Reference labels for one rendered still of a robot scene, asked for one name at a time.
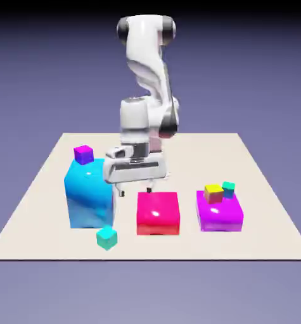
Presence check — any large blue box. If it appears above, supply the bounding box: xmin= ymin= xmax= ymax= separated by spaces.
xmin=63 ymin=158 xmax=115 ymax=229

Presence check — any small teal cube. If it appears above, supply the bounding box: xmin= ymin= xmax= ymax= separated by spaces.
xmin=96 ymin=225 xmax=118 ymax=252
xmin=221 ymin=180 xmax=236 ymax=200

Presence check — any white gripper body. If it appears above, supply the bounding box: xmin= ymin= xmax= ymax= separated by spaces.
xmin=103 ymin=153 xmax=168 ymax=185

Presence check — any large magenta box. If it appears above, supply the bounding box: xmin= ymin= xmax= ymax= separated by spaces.
xmin=196 ymin=190 xmax=245 ymax=233

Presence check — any small purple cube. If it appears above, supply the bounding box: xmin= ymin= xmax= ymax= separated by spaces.
xmin=74 ymin=144 xmax=94 ymax=166

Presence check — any small yellow cube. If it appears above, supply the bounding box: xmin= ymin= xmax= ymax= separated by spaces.
xmin=203 ymin=184 xmax=225 ymax=205

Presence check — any large red box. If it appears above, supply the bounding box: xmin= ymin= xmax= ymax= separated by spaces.
xmin=136 ymin=191 xmax=181 ymax=237

